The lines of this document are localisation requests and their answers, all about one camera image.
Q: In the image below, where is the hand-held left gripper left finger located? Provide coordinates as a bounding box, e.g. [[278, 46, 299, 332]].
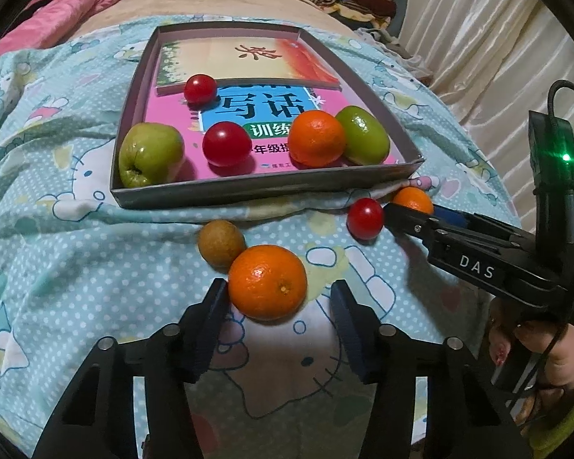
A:
[[31, 277, 230, 459]]

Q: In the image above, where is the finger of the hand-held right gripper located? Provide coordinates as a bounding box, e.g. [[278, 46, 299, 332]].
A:
[[430, 205, 536, 254], [383, 202, 442, 249]]

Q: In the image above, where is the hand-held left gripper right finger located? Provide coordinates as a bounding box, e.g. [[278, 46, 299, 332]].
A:
[[330, 278, 534, 459]]

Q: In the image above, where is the small orange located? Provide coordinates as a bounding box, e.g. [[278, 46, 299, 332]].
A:
[[392, 187, 434, 216], [228, 245, 308, 321]]

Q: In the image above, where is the green jujube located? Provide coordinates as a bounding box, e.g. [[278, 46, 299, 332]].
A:
[[335, 106, 391, 166]]

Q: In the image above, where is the large orange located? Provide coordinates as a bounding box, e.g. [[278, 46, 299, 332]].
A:
[[287, 110, 347, 168]]

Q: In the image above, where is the shallow grey cardboard box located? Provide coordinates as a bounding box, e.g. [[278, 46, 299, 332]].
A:
[[110, 21, 424, 210]]

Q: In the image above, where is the green apple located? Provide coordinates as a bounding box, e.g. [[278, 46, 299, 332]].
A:
[[119, 123, 186, 189]]

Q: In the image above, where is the red cherry tomato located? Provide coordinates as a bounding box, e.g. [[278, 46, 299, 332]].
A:
[[347, 197, 385, 240], [202, 122, 252, 168], [184, 73, 218, 106]]

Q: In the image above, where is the person's right hand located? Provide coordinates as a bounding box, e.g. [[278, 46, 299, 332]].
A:
[[487, 296, 574, 390]]

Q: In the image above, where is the brown round fruit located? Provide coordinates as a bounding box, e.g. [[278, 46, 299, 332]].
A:
[[197, 220, 247, 269]]

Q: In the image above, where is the cream curtain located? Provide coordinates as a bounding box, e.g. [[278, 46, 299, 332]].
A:
[[397, 0, 574, 230]]

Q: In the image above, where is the person's yellow-green clothing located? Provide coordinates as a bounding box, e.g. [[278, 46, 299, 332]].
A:
[[526, 382, 574, 459]]

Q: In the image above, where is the white crumpled cloth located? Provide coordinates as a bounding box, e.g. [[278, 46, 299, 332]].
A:
[[359, 26, 434, 82]]

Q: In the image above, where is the blue cartoon printed blanket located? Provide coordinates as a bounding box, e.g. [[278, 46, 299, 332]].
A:
[[0, 14, 512, 459]]

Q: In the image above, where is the pink workbook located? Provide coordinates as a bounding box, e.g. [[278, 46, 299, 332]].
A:
[[143, 83, 405, 173]]

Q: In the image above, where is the beige blanket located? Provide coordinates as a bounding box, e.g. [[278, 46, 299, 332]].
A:
[[72, 0, 359, 44]]

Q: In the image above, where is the pink quilt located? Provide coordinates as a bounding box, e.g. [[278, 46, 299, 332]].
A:
[[0, 0, 144, 60]]

